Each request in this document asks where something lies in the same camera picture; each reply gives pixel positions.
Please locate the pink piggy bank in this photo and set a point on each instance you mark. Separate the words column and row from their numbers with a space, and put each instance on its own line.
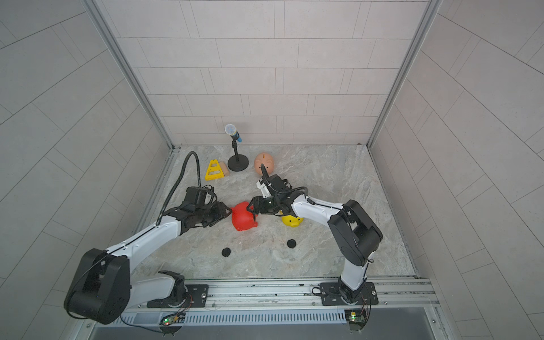
column 267, row 160

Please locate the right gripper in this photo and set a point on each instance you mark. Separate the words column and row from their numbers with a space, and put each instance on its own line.
column 260, row 205

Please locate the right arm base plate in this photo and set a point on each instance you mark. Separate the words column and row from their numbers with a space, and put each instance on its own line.
column 337, row 294

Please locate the red piggy bank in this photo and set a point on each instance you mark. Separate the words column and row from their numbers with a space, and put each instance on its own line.
column 242, row 219

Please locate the black microphone stand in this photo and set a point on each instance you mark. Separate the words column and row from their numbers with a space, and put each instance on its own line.
column 238, row 162

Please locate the circuit board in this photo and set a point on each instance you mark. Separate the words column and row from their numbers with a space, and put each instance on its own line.
column 356, row 319
column 172, row 319

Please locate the yellow piggy bank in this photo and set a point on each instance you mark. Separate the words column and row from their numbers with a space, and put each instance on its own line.
column 291, row 221

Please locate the aluminium mounting rail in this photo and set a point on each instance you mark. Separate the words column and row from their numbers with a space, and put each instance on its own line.
column 291, row 294

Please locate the left circuit board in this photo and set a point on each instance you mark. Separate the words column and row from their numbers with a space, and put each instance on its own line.
column 172, row 319

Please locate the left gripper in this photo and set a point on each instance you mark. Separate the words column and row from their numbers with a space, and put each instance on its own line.
column 222, row 212

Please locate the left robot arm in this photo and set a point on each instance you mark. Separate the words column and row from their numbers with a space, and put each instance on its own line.
column 102, row 287

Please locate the right circuit board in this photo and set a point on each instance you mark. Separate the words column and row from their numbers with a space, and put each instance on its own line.
column 356, row 319

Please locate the yellow triangular block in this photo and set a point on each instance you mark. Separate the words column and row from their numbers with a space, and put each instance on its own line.
column 214, row 171

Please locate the small wooden block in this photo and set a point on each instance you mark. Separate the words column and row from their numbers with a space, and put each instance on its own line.
column 224, row 169

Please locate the black plug near yellow pig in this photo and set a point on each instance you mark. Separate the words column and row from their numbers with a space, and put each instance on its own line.
column 291, row 243

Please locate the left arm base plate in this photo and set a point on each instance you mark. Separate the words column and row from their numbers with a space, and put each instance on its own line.
column 191, row 295

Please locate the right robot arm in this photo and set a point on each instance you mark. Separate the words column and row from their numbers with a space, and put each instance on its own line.
column 356, row 234

